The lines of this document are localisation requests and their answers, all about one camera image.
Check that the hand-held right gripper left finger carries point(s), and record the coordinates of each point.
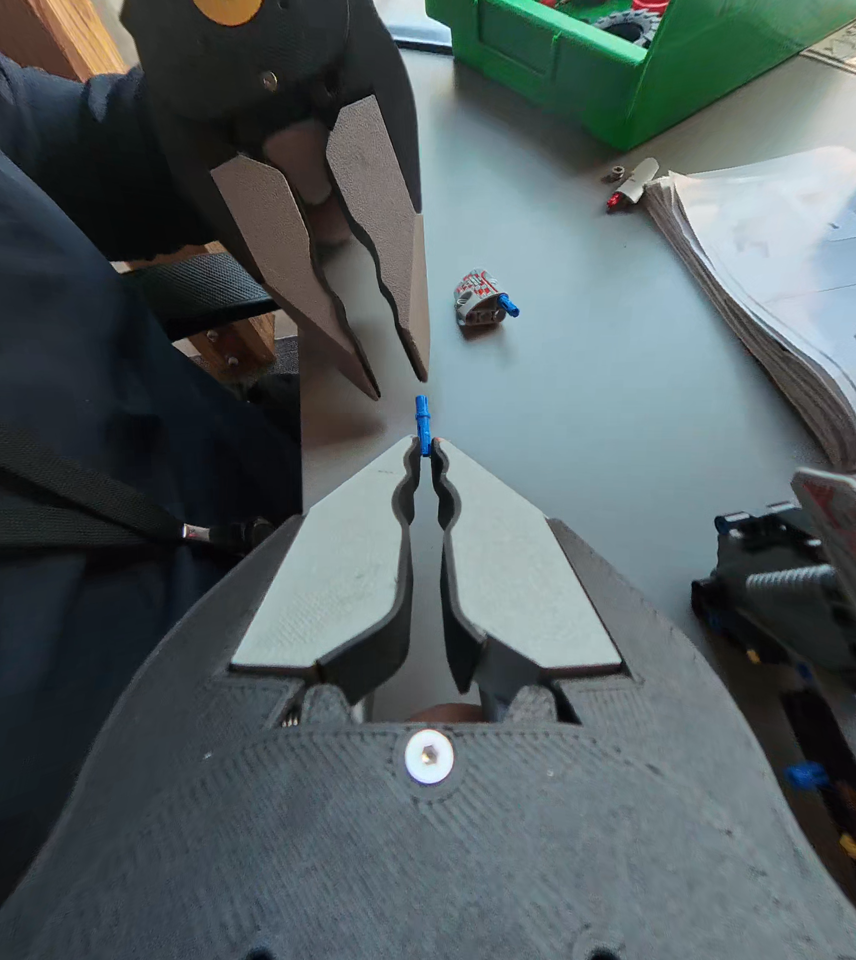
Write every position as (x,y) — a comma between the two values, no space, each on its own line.
(330,577)

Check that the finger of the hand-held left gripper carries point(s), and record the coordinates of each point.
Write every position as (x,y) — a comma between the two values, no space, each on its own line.
(379,180)
(270,232)

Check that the person's left forearm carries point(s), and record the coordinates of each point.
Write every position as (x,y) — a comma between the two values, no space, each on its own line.
(75,150)

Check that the black lego vehicle model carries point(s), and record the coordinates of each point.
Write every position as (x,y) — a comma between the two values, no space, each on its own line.
(788,592)

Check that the lego instruction booklet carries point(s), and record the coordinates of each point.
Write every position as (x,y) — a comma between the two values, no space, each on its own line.
(795,247)

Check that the blue lego pin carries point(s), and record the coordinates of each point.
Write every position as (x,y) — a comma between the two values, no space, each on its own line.
(422,420)

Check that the wooden furniture panel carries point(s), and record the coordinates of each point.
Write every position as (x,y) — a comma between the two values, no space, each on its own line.
(37,34)

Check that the green plastic bin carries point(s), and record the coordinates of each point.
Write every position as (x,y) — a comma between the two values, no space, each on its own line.
(570,67)

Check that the small black lego tire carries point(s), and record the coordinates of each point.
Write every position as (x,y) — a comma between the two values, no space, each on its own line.
(627,28)

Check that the person's left hand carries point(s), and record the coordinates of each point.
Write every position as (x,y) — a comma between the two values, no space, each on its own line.
(308,165)

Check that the grey red-printed lego piece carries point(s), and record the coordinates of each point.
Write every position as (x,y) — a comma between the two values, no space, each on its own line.
(479,296)

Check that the white lego piece red pin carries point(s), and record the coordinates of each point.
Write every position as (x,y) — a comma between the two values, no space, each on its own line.
(636,184)

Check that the black flat device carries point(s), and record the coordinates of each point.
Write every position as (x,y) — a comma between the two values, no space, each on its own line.
(420,36)

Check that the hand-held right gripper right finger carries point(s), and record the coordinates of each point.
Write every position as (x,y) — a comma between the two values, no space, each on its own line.
(525,585)

